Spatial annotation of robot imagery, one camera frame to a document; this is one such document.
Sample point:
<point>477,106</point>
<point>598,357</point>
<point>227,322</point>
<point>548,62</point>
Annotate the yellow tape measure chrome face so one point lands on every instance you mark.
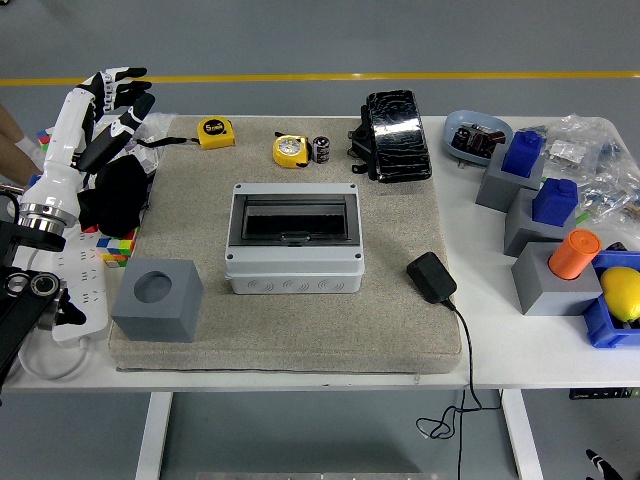
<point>290,150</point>

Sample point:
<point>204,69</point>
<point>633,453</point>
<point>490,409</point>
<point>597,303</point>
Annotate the light blue bowl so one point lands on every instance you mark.
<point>457,125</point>

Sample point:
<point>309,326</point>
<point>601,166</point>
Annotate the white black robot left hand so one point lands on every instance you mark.
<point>60,160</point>

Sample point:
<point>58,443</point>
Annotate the blue block battery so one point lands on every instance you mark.
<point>554,202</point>
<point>522,155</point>

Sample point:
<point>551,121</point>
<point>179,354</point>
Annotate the black glossy pedal device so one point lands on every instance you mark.
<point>400,140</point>

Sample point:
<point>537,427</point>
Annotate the black cloth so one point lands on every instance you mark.
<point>117,200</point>

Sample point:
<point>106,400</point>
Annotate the black table control panel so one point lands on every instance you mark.
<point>600,393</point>

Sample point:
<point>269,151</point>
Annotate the grey-brown mat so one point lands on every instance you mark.
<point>320,330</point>

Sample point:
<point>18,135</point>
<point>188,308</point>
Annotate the large colourful puzzle cube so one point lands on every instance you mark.
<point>44,139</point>

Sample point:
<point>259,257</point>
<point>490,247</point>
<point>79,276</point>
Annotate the white plastic module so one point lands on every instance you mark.
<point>147,161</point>

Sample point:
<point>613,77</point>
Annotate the grey holder block round hole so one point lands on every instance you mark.
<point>550,297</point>
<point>165,320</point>

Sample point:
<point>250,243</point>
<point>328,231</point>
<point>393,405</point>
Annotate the small colourful puzzle cube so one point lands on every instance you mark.
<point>117,244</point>
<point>114,259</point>

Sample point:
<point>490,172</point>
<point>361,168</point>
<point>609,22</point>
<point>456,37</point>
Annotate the white table leg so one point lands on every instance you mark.
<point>152,435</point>
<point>522,435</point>

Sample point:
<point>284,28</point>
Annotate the clear plastic bags pile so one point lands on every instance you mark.
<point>602,175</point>

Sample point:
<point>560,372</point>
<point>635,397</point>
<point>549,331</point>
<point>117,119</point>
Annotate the small dark object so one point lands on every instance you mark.
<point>617,246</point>

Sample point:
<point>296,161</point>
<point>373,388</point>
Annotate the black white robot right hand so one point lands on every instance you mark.
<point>605,467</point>

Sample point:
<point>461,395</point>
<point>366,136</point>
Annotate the orange cylinder battery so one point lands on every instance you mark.
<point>575,255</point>

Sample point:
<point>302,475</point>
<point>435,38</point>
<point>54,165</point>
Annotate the small bag white parts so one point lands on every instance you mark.
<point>565,150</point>

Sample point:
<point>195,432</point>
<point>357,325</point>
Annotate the clear plastic bag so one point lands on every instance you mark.
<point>160,127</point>

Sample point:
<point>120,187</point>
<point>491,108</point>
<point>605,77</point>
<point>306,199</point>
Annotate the dark electronic parts heap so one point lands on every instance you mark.
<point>477,140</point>

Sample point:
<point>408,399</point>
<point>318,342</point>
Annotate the smoky transparent box lid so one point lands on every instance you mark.
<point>295,220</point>

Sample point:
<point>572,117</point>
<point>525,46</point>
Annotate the black power adapter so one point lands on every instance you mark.
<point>431,277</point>

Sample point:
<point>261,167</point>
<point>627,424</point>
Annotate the white power strip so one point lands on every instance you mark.
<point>85,280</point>

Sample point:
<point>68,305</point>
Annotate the small black capacitor cylinder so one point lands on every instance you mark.
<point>321,150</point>

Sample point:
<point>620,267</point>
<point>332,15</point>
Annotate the blue plastic bin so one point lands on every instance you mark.
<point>600,330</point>

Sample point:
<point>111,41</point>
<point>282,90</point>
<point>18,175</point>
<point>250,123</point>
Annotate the grey holder block square hole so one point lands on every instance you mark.
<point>495,192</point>
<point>525,235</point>

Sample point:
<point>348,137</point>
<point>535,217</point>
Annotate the grey plastic junction box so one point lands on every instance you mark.
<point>295,275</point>

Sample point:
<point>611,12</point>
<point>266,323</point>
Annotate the yellow lemon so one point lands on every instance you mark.
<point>622,295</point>

